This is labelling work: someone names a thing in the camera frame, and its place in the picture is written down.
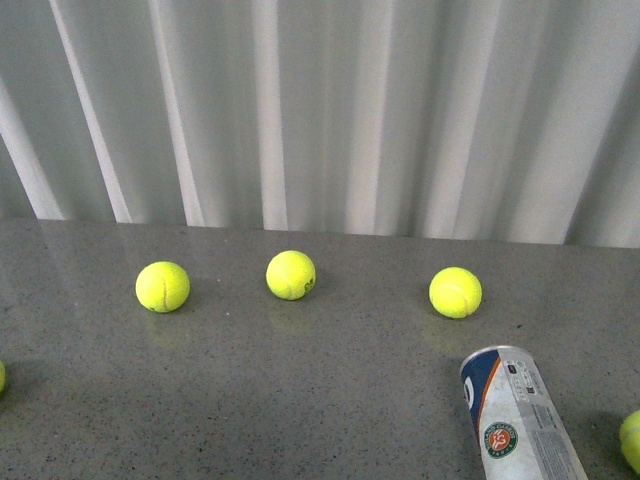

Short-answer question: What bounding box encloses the clear Wilson tennis ball can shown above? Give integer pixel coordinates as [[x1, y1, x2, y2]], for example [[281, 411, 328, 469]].
[[460, 346, 588, 480]]

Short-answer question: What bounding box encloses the middle tennis ball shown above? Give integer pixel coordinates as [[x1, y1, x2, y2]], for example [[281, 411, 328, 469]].
[[265, 250, 316, 301]]

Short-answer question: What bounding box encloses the tennis ball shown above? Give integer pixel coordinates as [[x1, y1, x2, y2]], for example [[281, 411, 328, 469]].
[[0, 361, 7, 394], [265, 250, 316, 301], [429, 267, 482, 319], [619, 410, 640, 474], [135, 261, 191, 313]]

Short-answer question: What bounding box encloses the far left tennis ball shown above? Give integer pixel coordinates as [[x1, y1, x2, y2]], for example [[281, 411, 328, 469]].
[[0, 361, 7, 394]]

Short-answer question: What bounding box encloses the far right tennis ball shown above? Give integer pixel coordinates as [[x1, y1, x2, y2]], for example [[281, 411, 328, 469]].
[[619, 410, 640, 474]]

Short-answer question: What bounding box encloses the white pleated curtain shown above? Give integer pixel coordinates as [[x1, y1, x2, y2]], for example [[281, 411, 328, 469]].
[[1, 1, 639, 248]]

